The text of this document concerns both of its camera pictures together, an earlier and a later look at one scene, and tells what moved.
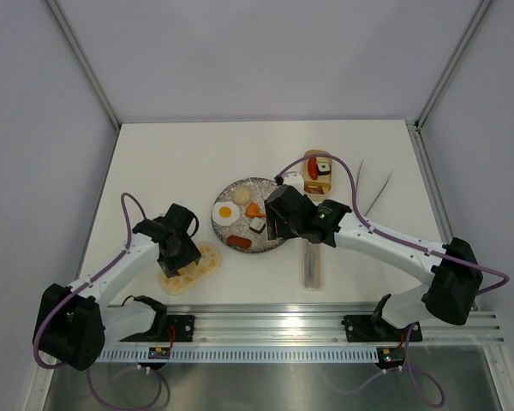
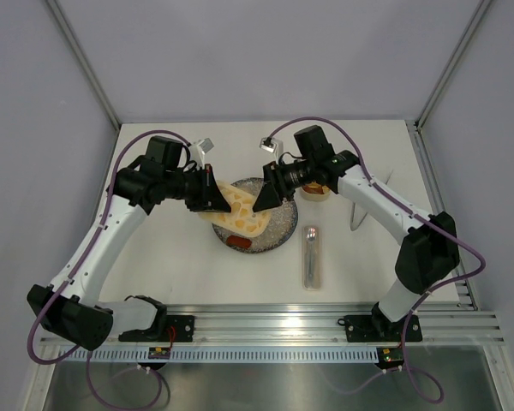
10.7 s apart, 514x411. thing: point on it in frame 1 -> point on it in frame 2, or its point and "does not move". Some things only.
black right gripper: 282,231 -> 275,187
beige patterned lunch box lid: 208,263 -> 241,220
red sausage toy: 243,242 does not move
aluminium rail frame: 301,324 does not move
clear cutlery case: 312,264 does not move
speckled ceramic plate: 238,215 does not move
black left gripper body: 184,253 -> 194,187
